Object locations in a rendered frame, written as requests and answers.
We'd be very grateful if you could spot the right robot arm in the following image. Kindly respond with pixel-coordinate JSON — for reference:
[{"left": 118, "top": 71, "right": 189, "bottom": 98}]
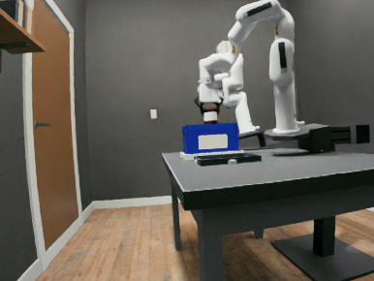
[{"left": 215, "top": 54, "right": 259, "bottom": 134}]

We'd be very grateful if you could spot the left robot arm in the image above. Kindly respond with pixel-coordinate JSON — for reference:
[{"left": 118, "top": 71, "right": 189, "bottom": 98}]
[{"left": 198, "top": 0, "right": 305, "bottom": 134}]

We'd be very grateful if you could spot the dark brown bottle with white label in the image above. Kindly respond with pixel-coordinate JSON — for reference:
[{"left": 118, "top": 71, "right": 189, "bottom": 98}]
[{"left": 203, "top": 108, "right": 218, "bottom": 124}]

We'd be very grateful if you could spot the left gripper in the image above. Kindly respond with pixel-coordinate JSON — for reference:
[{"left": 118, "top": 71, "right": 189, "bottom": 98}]
[{"left": 194, "top": 81, "right": 224, "bottom": 115}]

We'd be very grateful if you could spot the blue box with white label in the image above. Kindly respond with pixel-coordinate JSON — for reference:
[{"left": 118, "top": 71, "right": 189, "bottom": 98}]
[{"left": 182, "top": 123, "right": 239, "bottom": 154}]

